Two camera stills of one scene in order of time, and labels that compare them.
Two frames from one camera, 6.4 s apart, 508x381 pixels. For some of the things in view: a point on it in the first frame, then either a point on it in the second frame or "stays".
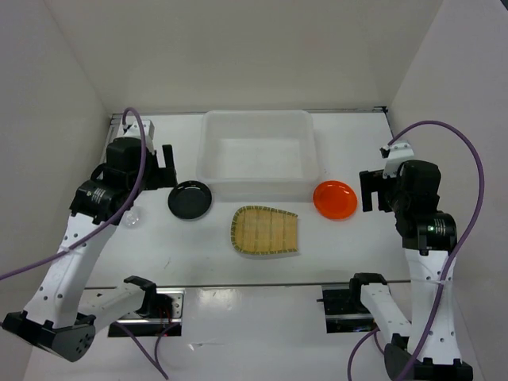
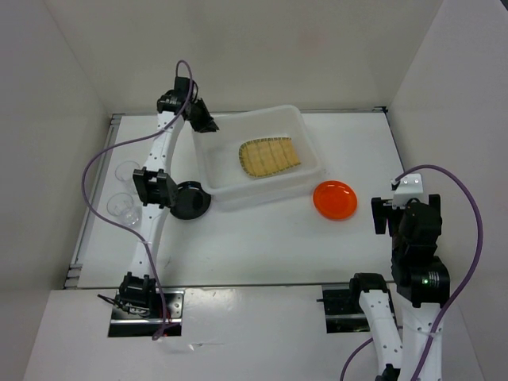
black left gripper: (164, 177) to (208, 124)
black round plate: (190, 199) stays
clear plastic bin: (258, 155) stays
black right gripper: (374, 181) to (380, 213)
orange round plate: (334, 200) stays
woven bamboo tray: (263, 230) to (264, 156)
